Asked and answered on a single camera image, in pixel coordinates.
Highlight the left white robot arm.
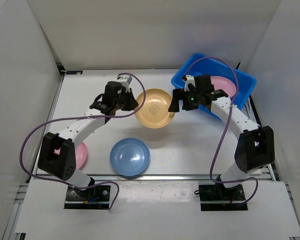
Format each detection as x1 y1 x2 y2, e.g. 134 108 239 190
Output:
37 75 139 200

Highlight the orange plate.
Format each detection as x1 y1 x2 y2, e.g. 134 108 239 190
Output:
135 88 175 129

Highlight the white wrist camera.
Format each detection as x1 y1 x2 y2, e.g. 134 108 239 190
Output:
181 74 196 92
117 74 133 93

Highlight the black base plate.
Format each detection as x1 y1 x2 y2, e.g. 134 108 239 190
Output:
194 184 248 212
63 181 111 210

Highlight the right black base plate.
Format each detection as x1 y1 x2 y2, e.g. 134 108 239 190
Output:
194 184 248 212

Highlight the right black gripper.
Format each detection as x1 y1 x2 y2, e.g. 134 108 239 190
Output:
168 88 203 113

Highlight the blue plastic bin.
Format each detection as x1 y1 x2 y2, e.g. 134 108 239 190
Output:
171 53 257 110

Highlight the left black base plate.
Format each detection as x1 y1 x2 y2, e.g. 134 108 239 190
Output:
63 181 111 210

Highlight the blue plate front centre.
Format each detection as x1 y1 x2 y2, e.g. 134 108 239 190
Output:
109 137 150 177

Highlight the small black label sticker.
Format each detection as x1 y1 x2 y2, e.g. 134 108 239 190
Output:
66 70 83 75

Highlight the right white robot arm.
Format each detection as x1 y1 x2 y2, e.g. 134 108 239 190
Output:
168 74 275 200

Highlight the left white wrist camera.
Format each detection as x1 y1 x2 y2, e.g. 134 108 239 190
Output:
117 74 133 93

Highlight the pink plate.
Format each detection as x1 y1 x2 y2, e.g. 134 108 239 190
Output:
210 76 237 98
53 141 88 170

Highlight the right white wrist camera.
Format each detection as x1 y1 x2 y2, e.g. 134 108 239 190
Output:
181 74 196 92

